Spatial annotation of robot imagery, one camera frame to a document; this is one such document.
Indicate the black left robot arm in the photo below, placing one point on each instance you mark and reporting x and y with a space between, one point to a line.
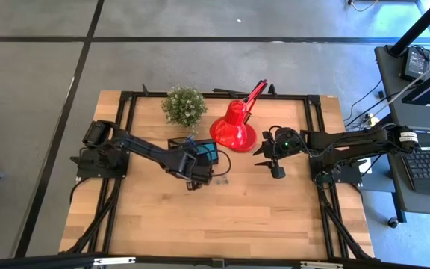
140 147

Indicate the red desk lamp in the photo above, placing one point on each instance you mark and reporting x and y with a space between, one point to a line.
231 129

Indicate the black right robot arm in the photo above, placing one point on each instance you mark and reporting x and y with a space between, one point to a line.
349 143

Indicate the white paper sheet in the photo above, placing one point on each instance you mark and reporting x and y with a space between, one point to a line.
366 166

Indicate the grey office desk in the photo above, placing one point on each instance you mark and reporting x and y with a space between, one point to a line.
390 93
424 205

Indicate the green potted plant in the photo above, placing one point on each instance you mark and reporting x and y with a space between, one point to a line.
184 106

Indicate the black caster wheel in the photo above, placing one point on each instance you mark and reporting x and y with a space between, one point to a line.
393 222

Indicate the black mesh desk organizer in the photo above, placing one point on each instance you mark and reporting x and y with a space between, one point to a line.
173 142

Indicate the small blue binder clip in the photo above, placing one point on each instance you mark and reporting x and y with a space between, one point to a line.
225 182

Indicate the black power adapter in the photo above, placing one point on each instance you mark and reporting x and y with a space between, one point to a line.
414 63

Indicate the teal sticky note pad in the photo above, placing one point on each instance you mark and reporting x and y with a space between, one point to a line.
207 151

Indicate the yellow power plug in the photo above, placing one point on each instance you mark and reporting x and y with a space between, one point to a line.
372 120

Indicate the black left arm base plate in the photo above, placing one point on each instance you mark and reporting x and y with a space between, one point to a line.
88 170

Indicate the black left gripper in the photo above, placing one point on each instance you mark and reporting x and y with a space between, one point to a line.
202 175

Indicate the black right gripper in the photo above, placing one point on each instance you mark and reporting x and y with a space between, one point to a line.
289 140

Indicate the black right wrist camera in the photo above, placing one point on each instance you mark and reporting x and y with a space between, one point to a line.
277 172

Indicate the black rig rail silver brackets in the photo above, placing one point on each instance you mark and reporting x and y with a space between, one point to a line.
50 261

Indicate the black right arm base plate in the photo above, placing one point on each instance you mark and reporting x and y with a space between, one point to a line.
351 175

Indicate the black aluminium table frame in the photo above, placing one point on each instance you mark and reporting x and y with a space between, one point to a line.
282 96

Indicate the black diagonal pole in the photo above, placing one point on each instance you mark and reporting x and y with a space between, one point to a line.
420 26

